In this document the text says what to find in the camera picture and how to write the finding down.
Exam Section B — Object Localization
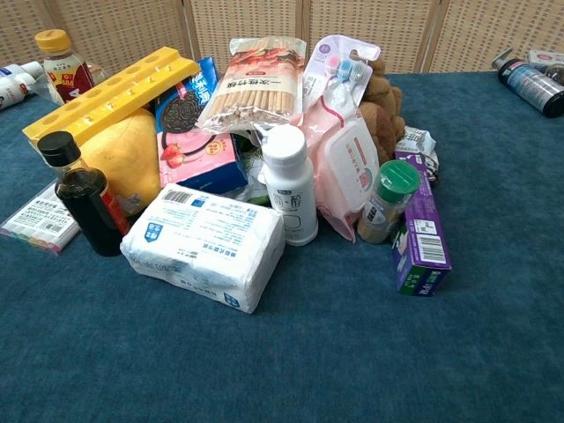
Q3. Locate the dark soy sauce bottle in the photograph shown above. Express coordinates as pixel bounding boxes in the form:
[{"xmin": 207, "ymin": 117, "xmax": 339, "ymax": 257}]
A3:
[{"xmin": 37, "ymin": 130, "xmax": 130, "ymax": 257}]

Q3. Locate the white lotion bottle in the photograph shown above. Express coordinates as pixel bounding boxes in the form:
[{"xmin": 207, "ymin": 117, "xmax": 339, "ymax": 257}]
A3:
[{"xmin": 0, "ymin": 72, "xmax": 39, "ymax": 111}]

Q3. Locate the blue pink Oreo cookie box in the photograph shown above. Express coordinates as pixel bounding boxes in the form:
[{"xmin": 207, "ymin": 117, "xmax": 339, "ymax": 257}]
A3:
[{"xmin": 154, "ymin": 56, "xmax": 249, "ymax": 191}]

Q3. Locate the black pump dispenser bottle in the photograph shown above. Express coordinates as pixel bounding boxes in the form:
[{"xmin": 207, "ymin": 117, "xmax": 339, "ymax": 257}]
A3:
[{"xmin": 492, "ymin": 47, "xmax": 564, "ymax": 119}]

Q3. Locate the woven folding screen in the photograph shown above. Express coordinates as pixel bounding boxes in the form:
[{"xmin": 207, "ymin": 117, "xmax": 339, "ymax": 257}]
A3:
[{"xmin": 0, "ymin": 0, "xmax": 564, "ymax": 77}]

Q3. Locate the green-capped spice jar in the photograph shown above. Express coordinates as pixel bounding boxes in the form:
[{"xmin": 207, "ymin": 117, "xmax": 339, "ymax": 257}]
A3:
[{"xmin": 356, "ymin": 160, "xmax": 421, "ymax": 245}]

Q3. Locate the white tissue pack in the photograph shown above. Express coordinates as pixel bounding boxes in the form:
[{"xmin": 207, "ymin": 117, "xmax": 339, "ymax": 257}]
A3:
[{"xmin": 120, "ymin": 182, "xmax": 286, "ymax": 315}]

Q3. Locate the coloured marker pen pack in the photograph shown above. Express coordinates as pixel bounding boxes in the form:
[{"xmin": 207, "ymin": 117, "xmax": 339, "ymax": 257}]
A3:
[{"xmin": 0, "ymin": 178, "xmax": 81, "ymax": 256}]

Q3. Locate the toothbrush blister pack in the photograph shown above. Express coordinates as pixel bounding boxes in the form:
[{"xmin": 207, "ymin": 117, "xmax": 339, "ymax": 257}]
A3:
[{"xmin": 301, "ymin": 34, "xmax": 382, "ymax": 116}]

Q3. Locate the disposable bamboo chopsticks bag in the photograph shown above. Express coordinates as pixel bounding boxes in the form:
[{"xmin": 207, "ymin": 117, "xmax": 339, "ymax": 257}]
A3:
[{"xmin": 195, "ymin": 36, "xmax": 308, "ymax": 136}]

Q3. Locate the crumpled white snack wrapper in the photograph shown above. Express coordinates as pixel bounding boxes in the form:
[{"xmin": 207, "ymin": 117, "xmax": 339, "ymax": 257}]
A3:
[{"xmin": 395, "ymin": 125, "xmax": 441, "ymax": 186}]

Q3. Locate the pink wet wipes pack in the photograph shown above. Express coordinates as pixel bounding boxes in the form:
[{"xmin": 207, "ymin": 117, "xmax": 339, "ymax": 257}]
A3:
[{"xmin": 291, "ymin": 93, "xmax": 381, "ymax": 244}]

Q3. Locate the blue felt table cloth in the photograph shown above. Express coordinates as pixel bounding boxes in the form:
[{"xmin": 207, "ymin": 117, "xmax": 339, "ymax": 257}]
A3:
[{"xmin": 0, "ymin": 71, "xmax": 564, "ymax": 423}]

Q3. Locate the white yogurt bottle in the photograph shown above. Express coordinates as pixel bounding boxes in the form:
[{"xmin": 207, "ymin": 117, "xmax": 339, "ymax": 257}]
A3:
[{"xmin": 261, "ymin": 124, "xmax": 320, "ymax": 246}]

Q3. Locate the yellow cap drink bottle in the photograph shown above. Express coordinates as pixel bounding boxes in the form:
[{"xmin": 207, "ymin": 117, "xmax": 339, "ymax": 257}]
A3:
[{"xmin": 34, "ymin": 28, "xmax": 96, "ymax": 106}]

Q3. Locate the green white plastic bag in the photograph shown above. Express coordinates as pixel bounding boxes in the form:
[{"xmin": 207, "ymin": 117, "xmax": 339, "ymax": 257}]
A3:
[{"xmin": 232, "ymin": 127, "xmax": 271, "ymax": 207}]

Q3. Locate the yellow mango fruit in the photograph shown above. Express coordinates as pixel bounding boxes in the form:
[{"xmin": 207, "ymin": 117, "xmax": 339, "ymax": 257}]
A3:
[{"xmin": 79, "ymin": 107, "xmax": 163, "ymax": 208}]

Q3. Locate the purple cling wrap box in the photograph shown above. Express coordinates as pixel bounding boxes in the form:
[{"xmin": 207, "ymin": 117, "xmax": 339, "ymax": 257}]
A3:
[{"xmin": 391, "ymin": 151, "xmax": 453, "ymax": 298}]

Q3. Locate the brown plush toy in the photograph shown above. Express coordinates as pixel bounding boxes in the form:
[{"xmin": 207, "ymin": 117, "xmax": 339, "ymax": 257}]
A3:
[{"xmin": 357, "ymin": 56, "xmax": 406, "ymax": 166}]

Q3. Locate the yellow plastic holed rack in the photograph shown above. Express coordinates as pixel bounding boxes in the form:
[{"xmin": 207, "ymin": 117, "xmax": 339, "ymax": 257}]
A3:
[{"xmin": 21, "ymin": 46, "xmax": 202, "ymax": 155}]

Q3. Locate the white tube bottle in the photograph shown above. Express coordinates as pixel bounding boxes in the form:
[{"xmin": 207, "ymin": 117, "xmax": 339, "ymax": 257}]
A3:
[{"xmin": 0, "ymin": 61, "xmax": 44, "ymax": 81}]

